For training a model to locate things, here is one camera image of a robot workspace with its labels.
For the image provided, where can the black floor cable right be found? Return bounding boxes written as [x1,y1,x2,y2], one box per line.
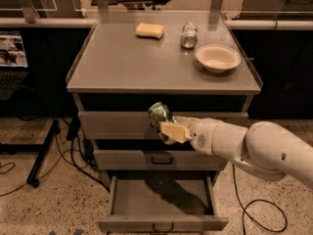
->
[231,164,289,235]

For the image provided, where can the silver soda can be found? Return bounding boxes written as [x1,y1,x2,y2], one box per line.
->
[180,22,198,49]

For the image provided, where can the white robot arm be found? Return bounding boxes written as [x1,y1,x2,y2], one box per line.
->
[160,117,313,188]

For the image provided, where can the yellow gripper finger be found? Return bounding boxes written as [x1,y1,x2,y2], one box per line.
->
[175,116,198,125]
[160,121,192,143]

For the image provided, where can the bottom grey drawer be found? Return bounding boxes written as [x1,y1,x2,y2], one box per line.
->
[98,171,228,233]

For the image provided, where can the black floor cables left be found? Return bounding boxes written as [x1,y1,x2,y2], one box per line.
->
[0,116,111,199]

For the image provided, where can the white paper bowl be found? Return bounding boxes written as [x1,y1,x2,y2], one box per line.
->
[196,44,242,73]

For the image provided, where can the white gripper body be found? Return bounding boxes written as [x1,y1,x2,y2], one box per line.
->
[190,118,223,156]

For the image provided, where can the yellow sponge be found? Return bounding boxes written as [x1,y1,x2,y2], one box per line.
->
[135,23,164,39]

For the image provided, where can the open laptop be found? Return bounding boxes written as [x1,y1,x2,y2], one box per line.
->
[0,30,29,101]

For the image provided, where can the black desk leg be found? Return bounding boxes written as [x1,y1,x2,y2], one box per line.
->
[26,120,60,188]

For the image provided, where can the green crushed soda can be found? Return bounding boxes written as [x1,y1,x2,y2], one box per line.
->
[148,102,176,145]

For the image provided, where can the top grey drawer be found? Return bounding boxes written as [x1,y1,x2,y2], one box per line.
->
[77,111,249,141]

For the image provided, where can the middle grey drawer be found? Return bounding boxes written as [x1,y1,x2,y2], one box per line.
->
[94,150,227,171]

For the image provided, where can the grey drawer cabinet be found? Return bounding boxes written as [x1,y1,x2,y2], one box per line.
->
[65,10,264,235]

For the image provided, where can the grey drawer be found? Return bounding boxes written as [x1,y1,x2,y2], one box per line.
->
[98,171,228,233]
[77,111,249,141]
[94,150,227,171]

